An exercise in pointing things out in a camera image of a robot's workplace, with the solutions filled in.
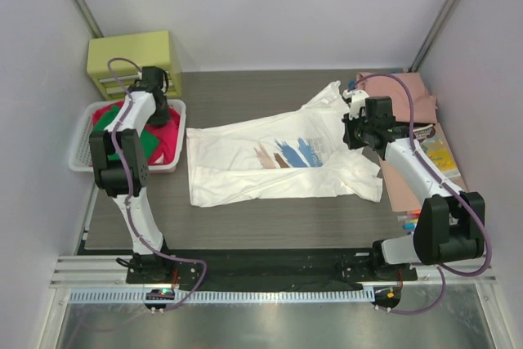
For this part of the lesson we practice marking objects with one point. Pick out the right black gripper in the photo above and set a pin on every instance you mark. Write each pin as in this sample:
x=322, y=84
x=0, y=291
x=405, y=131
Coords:
x=351, y=132

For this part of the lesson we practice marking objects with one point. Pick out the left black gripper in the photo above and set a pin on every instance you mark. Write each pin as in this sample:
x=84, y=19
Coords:
x=159, y=113

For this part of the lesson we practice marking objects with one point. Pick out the white printed t shirt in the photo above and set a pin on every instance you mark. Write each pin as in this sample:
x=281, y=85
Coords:
x=297, y=154

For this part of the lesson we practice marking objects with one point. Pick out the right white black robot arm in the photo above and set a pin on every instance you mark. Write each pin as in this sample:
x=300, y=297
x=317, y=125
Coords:
x=451, y=225

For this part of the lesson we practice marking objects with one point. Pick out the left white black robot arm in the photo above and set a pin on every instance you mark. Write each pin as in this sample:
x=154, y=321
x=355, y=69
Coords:
x=121, y=169

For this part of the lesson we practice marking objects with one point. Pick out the yellow-green drawer box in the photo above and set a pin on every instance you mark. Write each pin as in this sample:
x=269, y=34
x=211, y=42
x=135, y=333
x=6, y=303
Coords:
x=124, y=53

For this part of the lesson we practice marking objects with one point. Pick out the pink folded t shirt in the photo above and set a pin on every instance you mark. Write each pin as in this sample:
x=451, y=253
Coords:
x=424, y=103

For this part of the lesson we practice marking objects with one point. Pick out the yellow picture book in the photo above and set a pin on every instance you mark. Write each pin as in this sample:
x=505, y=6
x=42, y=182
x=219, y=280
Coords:
x=435, y=146

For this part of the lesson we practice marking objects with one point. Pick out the green t shirt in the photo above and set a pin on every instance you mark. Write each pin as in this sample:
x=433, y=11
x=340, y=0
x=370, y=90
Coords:
x=101, y=118

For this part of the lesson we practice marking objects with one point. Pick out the red t shirt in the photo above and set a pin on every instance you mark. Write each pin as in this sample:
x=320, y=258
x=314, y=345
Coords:
x=167, y=136

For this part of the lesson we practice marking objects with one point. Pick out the brown cardboard sheet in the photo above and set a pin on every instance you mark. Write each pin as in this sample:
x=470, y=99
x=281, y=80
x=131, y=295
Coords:
x=402, y=198

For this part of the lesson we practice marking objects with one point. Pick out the white plastic basket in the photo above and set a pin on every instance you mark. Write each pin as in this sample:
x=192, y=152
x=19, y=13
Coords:
x=80, y=154

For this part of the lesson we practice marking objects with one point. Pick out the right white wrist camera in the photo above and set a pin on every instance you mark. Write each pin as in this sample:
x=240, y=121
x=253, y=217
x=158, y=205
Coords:
x=355, y=99

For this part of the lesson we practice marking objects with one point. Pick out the white slotted cable duct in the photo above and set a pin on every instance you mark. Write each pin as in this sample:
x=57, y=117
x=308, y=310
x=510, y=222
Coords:
x=164, y=296

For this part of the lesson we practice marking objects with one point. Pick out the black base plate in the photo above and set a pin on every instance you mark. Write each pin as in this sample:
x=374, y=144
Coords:
x=267, y=270

